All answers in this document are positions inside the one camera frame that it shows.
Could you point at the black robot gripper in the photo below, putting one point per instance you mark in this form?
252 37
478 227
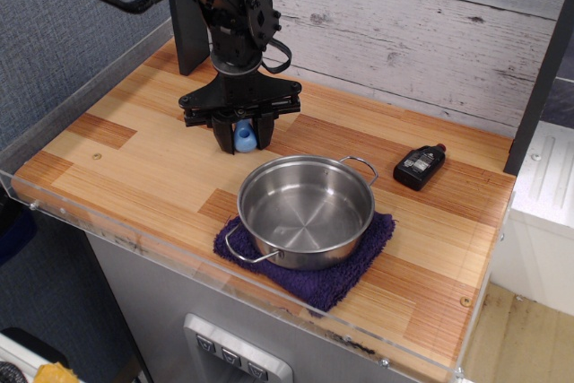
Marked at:
228 99

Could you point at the blue grey toy spoon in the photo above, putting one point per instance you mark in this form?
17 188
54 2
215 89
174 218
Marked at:
244 136

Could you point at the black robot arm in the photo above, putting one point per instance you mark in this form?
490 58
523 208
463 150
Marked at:
241 31

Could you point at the stainless steel pot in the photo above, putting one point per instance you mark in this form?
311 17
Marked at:
305 212

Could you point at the clear acrylic guard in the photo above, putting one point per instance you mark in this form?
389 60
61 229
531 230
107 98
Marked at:
117 161

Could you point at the small black bottle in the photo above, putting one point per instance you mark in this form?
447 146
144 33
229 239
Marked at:
417 168

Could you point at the purple towel cloth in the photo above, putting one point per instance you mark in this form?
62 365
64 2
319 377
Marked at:
321 289

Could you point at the silver button panel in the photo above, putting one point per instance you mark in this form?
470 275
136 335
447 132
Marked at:
223 357

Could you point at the yellow black object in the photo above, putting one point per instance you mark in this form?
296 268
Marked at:
47 373

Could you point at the white side cabinet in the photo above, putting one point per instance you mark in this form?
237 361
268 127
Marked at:
534 257

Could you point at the dark grey left post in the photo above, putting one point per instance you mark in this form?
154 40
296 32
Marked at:
190 35

